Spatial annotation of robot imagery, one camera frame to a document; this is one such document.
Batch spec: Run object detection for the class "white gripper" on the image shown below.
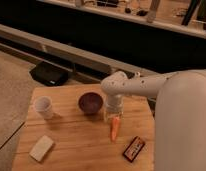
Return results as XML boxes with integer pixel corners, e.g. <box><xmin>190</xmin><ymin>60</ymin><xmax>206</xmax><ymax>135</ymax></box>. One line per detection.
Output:
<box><xmin>103</xmin><ymin>95</ymin><xmax>123</xmax><ymax>122</ymax></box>

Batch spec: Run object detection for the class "orange pepper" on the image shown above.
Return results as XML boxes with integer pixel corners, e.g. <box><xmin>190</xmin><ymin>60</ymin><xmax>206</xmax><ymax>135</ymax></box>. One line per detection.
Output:
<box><xmin>111</xmin><ymin>116</ymin><xmax>120</xmax><ymax>141</ymax></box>

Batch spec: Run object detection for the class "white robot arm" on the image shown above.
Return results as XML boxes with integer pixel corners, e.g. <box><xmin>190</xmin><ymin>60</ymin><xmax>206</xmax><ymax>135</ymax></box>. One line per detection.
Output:
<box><xmin>101</xmin><ymin>69</ymin><xmax>206</xmax><ymax>171</ymax></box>

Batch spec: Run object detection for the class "dark ceramic bowl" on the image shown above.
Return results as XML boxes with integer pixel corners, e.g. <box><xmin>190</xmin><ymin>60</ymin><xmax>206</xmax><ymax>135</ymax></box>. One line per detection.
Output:
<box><xmin>78</xmin><ymin>92</ymin><xmax>103</xmax><ymax>115</ymax></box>

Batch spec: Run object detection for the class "red black small box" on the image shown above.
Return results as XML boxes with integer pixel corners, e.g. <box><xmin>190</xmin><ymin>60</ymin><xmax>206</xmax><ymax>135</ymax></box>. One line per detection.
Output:
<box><xmin>123</xmin><ymin>136</ymin><xmax>145</xmax><ymax>162</ymax></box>

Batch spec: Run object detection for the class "white plastic cup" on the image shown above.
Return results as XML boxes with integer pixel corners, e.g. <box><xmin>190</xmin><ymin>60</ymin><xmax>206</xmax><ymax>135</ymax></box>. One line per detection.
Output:
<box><xmin>33</xmin><ymin>96</ymin><xmax>54</xmax><ymax>119</ymax></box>

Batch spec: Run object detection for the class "black flat box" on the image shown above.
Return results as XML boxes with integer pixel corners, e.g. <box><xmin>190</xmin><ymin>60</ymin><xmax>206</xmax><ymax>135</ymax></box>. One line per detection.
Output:
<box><xmin>30</xmin><ymin>62</ymin><xmax>69</xmax><ymax>86</ymax></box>

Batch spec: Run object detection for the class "beige sponge block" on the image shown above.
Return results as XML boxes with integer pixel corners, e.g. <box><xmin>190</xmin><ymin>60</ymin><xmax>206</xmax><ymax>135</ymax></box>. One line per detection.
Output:
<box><xmin>29</xmin><ymin>135</ymin><xmax>54</xmax><ymax>162</ymax></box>

